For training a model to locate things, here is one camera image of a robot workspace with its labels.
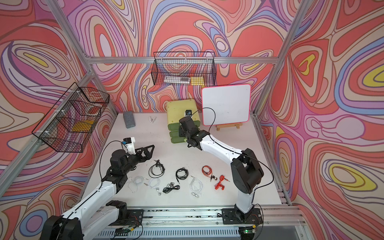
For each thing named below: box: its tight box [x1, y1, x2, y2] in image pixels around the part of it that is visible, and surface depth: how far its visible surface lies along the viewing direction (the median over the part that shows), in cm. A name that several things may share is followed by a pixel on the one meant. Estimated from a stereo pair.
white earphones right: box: [189, 175, 203, 198], surface depth 85 cm
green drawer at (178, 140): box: [171, 137, 188, 144], surface depth 101 cm
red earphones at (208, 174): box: [201, 165, 218, 182], surface depth 90 cm
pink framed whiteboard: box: [202, 84, 251, 126], surface depth 103 cm
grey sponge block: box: [123, 111, 136, 129], surface depth 114 cm
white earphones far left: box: [128, 176, 149, 193], surface depth 86 cm
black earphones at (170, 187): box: [162, 182, 180, 194], surface depth 84 cm
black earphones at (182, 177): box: [175, 167, 189, 184], surface depth 88 cm
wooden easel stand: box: [216, 122, 243, 131], surface depth 108 cm
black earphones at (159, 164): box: [156, 159, 165, 178], surface depth 92 cm
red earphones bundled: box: [214, 174, 231, 191], surface depth 85 cm
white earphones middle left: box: [143, 178, 162, 196], surface depth 86 cm
